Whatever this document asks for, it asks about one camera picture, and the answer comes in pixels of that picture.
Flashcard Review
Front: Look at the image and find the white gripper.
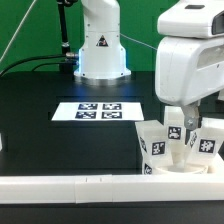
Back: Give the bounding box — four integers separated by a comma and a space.
155, 0, 224, 130

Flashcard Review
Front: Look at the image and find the white round stool seat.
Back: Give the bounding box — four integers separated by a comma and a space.
142, 157, 208, 175

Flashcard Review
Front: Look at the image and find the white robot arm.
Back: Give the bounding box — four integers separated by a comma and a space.
74, 0, 224, 130

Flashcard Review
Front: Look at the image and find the white L-shaped fence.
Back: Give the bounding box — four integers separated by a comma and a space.
0, 156, 224, 204

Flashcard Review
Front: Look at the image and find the white marker tag sheet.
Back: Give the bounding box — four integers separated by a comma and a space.
52, 102, 144, 121

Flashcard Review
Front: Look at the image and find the thin white rod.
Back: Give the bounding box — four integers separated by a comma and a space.
0, 0, 38, 64

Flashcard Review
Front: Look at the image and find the white block at left edge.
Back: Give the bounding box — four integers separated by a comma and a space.
0, 133, 3, 151

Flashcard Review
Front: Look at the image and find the black cable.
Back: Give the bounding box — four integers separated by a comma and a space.
0, 54, 79, 78

